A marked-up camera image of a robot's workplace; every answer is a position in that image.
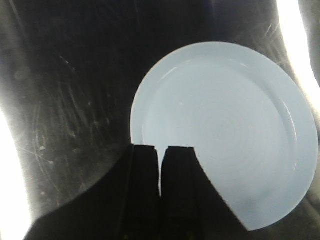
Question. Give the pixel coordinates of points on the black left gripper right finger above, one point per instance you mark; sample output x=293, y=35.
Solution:
x=179, y=212

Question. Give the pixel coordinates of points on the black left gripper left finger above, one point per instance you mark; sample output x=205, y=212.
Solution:
x=140, y=216

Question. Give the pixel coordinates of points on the light blue plate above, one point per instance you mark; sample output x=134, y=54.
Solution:
x=252, y=129

